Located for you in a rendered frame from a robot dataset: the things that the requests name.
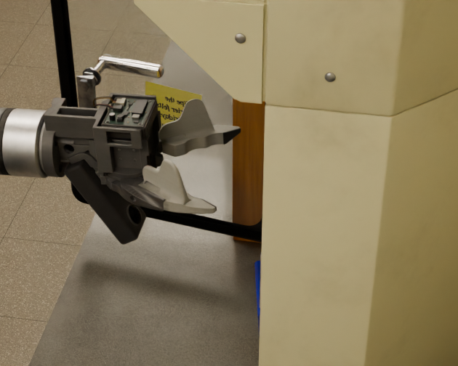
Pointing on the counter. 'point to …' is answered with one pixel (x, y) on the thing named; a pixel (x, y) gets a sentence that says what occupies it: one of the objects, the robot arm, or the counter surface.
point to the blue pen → (257, 288)
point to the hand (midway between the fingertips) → (230, 173)
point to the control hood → (219, 39)
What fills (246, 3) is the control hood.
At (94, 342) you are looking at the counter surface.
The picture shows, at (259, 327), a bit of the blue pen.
